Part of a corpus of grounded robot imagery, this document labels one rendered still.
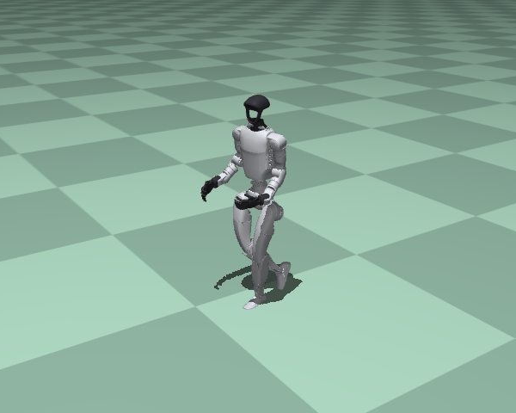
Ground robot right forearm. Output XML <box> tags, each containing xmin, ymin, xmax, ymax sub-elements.
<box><xmin>218</xmin><ymin>156</ymin><xmax>238</xmax><ymax>186</ymax></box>

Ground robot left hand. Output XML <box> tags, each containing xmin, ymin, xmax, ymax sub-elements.
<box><xmin>235</xmin><ymin>194</ymin><xmax>270</xmax><ymax>210</ymax></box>

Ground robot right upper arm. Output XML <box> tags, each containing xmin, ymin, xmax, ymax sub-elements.
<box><xmin>232</xmin><ymin>125</ymin><xmax>245</xmax><ymax>167</ymax></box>

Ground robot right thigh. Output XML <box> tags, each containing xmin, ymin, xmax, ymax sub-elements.
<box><xmin>233</xmin><ymin>191</ymin><xmax>254</xmax><ymax>256</ymax></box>

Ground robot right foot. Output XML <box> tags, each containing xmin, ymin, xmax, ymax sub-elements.
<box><xmin>276</xmin><ymin>262</ymin><xmax>291</xmax><ymax>289</ymax></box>

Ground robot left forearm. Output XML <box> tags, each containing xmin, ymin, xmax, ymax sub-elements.
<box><xmin>263</xmin><ymin>169</ymin><xmax>286</xmax><ymax>205</ymax></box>

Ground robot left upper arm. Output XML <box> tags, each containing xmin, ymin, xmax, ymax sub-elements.
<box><xmin>267</xmin><ymin>133</ymin><xmax>287</xmax><ymax>177</ymax></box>

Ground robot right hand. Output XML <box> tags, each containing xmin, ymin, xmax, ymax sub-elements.
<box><xmin>201</xmin><ymin>176</ymin><xmax>221</xmax><ymax>201</ymax></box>

